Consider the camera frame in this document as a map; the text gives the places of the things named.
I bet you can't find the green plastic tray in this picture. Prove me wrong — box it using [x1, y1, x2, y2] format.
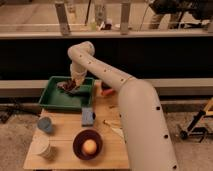
[39, 76, 94, 111]

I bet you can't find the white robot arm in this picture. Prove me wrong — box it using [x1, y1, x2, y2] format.
[67, 41, 180, 171]

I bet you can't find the grey metal post right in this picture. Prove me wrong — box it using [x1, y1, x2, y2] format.
[120, 0, 131, 35]

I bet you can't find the wooden utensil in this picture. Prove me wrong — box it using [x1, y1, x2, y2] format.
[103, 120, 124, 139]

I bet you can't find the white paper cup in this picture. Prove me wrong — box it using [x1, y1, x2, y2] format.
[33, 136, 52, 158]

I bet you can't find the yellow black stand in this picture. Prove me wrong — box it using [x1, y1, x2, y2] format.
[178, 97, 213, 143]

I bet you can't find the grey metal post left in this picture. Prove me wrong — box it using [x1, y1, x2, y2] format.
[55, 0, 70, 36]

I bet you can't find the black equipment top right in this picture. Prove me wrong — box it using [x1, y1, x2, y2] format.
[149, 0, 213, 29]

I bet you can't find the blue sponge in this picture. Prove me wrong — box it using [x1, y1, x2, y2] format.
[82, 107, 96, 126]

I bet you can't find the red orange object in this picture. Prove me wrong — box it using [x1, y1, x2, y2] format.
[101, 82, 115, 96]

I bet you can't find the dark brown bowl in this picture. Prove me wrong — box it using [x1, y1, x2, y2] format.
[73, 129, 103, 160]

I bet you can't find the orange ball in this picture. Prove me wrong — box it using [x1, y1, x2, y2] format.
[82, 139, 97, 155]

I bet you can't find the grey metal post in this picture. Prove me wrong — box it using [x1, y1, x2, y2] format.
[120, 0, 131, 35]
[55, 0, 70, 36]

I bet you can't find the dark red grape bunch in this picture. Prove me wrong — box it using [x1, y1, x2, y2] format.
[63, 80, 77, 92]

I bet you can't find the blue cup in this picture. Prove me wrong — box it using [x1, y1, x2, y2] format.
[37, 117, 53, 134]

